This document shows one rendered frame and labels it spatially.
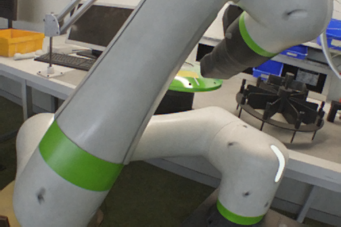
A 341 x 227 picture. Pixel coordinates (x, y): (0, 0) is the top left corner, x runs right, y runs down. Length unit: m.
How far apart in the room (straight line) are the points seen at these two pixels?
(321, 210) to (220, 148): 1.66
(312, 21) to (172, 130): 0.37
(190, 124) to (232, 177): 0.15
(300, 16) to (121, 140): 0.27
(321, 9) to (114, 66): 0.26
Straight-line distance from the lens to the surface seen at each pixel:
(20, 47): 1.70
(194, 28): 0.32
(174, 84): 0.75
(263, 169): 0.53
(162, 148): 0.57
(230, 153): 0.55
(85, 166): 0.32
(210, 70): 0.56
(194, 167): 2.11
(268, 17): 0.36
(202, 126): 0.61
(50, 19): 1.21
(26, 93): 1.49
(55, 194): 0.34
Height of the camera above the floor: 1.28
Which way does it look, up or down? 20 degrees down
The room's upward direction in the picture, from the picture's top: 8 degrees clockwise
